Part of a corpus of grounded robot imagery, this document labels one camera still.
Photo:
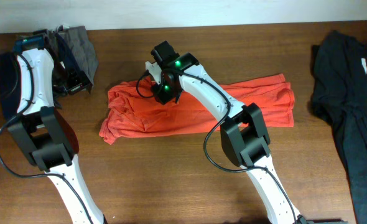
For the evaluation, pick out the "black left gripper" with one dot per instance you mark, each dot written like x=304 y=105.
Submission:
x=79 y=79

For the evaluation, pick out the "black garment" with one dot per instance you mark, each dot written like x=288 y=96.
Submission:
x=340 y=99

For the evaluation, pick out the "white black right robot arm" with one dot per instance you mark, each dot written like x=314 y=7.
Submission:
x=243 y=132

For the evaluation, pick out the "folded navy blue garment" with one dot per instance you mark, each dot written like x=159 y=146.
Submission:
x=6 y=84

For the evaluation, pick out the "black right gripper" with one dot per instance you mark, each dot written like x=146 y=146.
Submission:
x=163 y=96

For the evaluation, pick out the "red orange t-shirt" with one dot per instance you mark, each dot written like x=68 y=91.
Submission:
x=131 y=116

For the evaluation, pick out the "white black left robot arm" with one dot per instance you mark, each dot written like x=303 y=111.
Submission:
x=46 y=140

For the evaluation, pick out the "folded grey garment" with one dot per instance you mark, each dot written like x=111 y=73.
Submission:
x=70 y=47

